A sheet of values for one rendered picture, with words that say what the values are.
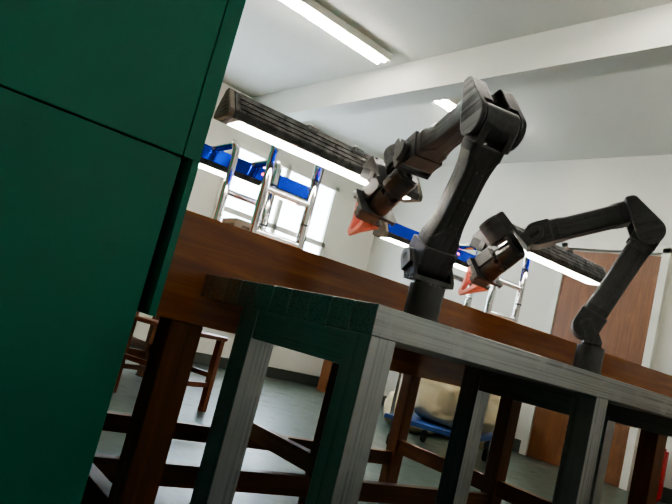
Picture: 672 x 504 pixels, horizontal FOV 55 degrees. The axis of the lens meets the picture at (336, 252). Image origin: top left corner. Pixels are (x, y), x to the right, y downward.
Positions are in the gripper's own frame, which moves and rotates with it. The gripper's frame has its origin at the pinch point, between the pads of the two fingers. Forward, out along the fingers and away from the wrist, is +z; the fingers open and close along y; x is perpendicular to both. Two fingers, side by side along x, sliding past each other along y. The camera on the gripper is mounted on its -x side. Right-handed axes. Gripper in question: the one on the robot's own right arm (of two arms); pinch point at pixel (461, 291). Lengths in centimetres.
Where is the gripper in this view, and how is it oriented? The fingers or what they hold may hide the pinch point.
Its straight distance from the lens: 174.7
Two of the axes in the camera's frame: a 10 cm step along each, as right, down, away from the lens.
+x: 1.9, 7.6, -6.2
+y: -7.7, -2.8, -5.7
